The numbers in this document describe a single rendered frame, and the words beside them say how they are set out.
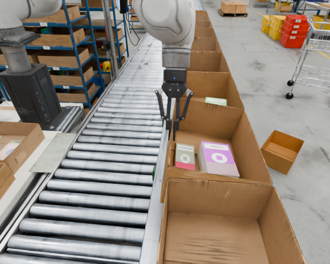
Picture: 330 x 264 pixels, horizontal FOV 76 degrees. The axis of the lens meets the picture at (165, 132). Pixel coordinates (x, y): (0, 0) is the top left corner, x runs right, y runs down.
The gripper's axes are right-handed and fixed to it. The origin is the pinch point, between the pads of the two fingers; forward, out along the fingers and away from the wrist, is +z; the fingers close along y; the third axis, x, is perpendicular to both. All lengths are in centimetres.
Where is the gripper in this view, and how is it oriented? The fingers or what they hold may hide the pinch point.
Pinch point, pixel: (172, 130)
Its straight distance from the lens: 73.1
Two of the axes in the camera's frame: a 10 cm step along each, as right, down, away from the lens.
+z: -0.4, 9.5, 3.0
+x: -0.9, 3.0, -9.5
